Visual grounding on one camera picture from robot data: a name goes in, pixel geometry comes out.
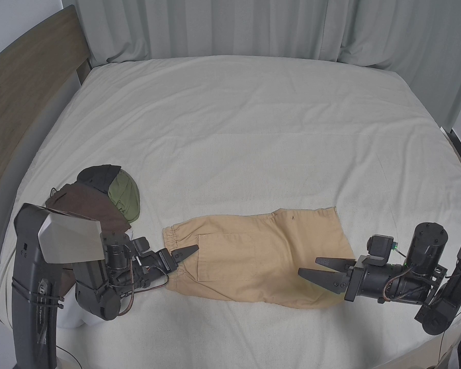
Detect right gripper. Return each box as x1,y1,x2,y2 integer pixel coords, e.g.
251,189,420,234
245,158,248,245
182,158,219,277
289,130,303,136
298,257,423,304

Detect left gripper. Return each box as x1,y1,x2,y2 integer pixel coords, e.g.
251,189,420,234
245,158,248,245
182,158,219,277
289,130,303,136
148,244,200,278

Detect tan shorts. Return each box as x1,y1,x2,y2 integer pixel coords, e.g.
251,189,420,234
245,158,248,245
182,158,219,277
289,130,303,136
162,206,355,310

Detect bed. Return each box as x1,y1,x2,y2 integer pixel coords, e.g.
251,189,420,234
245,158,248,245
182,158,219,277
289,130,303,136
0,4,461,369

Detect olive green garment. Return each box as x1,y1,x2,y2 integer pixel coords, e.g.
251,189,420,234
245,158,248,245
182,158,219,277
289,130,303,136
108,169,141,224

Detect dark brown garment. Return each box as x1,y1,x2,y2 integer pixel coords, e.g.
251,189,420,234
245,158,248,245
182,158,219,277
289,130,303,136
45,183,133,297

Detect black garment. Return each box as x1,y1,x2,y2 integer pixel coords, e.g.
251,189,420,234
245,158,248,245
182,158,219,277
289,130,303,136
78,164,123,197

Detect white garment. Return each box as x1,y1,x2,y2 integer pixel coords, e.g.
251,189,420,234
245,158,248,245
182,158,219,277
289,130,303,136
56,231,135,330

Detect pale green curtain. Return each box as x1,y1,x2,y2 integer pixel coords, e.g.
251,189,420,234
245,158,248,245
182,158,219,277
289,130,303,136
324,0,461,131
58,0,344,67

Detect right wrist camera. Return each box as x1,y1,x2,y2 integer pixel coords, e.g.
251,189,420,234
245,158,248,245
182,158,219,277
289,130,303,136
367,235,394,266

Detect black cable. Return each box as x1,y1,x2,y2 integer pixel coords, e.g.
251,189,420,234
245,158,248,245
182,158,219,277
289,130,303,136
56,345,86,369

